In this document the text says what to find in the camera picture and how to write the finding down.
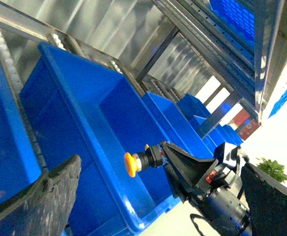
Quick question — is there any blue plastic bin with buttons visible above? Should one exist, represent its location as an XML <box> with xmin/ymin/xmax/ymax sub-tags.
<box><xmin>0</xmin><ymin>64</ymin><xmax>41</xmax><ymax>204</ymax></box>

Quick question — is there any white roller track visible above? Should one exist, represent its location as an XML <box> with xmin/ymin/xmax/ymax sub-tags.
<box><xmin>0</xmin><ymin>0</ymin><xmax>48</xmax><ymax>173</ymax></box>

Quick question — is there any yellow mushroom push button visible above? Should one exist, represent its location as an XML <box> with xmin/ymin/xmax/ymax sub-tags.
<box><xmin>124</xmin><ymin>141</ymin><xmax>172</xmax><ymax>177</ymax></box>

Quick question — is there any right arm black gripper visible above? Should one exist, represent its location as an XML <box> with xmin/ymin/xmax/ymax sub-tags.
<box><xmin>160</xmin><ymin>141</ymin><xmax>252</xmax><ymax>236</ymax></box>

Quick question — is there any green potted plant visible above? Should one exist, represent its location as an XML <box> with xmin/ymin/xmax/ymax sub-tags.
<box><xmin>257</xmin><ymin>157</ymin><xmax>287</xmax><ymax>183</ymax></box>

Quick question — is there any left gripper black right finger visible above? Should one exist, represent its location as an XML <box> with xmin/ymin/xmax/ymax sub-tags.
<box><xmin>241</xmin><ymin>163</ymin><xmax>287</xmax><ymax>236</ymax></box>

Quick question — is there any upper shelf blue bin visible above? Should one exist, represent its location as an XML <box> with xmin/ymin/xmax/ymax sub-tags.
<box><xmin>210</xmin><ymin>0</ymin><xmax>255</xmax><ymax>49</ymax></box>

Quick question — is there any empty blue plastic bin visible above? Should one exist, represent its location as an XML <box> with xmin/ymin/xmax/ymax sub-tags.
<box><xmin>20</xmin><ymin>42</ymin><xmax>178</xmax><ymax>236</ymax></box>

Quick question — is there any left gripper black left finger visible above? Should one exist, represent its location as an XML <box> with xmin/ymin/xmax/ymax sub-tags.
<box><xmin>0</xmin><ymin>154</ymin><xmax>82</xmax><ymax>236</ymax></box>

